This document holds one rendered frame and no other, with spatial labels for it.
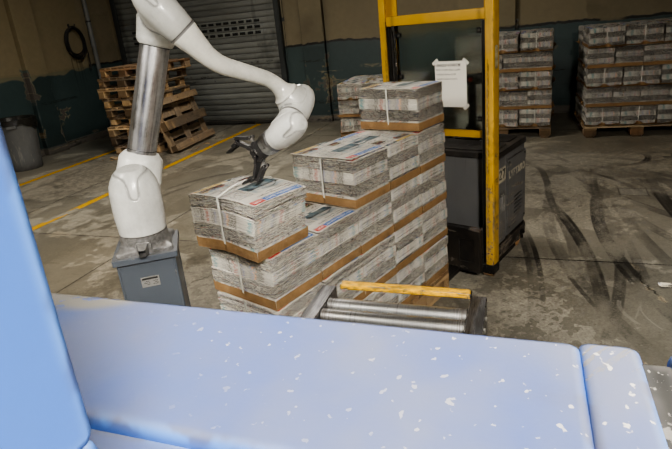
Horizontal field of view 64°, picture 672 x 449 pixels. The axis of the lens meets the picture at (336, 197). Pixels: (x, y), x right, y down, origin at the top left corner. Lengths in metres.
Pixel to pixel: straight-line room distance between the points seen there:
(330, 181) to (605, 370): 2.32
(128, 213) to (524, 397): 1.69
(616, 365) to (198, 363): 0.14
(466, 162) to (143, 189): 2.28
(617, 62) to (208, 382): 7.02
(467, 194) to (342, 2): 6.03
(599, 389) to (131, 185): 1.69
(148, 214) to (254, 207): 0.37
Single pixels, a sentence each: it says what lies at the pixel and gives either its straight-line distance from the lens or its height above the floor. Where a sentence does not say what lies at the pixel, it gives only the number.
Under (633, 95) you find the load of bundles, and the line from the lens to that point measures 7.25.
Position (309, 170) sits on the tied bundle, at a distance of 2.56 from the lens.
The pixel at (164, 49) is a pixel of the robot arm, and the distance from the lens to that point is 1.97.
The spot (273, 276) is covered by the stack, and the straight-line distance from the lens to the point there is 2.09.
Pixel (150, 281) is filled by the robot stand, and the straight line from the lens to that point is 1.89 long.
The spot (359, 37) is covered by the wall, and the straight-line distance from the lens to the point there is 9.10.
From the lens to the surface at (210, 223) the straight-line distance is 2.16.
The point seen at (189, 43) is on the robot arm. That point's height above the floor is 1.64.
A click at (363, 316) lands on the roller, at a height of 0.80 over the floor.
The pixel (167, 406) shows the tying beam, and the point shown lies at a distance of 0.20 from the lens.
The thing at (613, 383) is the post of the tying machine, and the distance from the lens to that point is 0.20.
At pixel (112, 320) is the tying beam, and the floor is 1.55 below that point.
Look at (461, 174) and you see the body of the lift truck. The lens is 3.59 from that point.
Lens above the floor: 1.66
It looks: 18 degrees down
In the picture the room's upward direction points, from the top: 6 degrees counter-clockwise
